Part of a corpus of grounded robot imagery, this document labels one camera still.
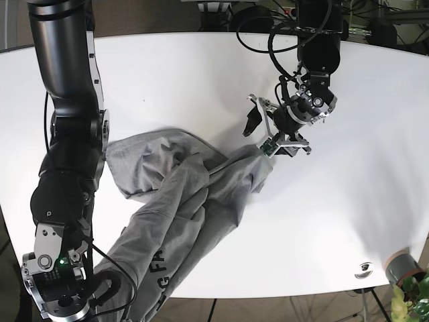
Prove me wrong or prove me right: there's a grey long sleeve shirt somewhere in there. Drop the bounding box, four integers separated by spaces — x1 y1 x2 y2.
95 129 272 321

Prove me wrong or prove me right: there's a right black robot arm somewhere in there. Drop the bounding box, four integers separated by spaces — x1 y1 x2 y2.
21 1 115 321

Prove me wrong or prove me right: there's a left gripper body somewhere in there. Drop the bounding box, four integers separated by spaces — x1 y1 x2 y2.
261 80 337 156

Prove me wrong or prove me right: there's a right metal table grommet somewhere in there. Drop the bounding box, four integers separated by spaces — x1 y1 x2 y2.
354 262 374 280

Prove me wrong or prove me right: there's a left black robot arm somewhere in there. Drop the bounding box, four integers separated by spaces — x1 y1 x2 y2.
243 1 344 158

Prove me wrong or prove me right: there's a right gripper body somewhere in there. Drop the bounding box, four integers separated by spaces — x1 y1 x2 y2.
21 231 95 321

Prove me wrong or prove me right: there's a green plant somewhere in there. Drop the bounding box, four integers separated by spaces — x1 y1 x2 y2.
391 271 428 322

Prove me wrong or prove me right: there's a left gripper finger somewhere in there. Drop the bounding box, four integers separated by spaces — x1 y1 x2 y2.
275 134 312 158
243 94 275 138

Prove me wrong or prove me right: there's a grey plant pot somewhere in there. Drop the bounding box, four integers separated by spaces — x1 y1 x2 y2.
383 250 426 287

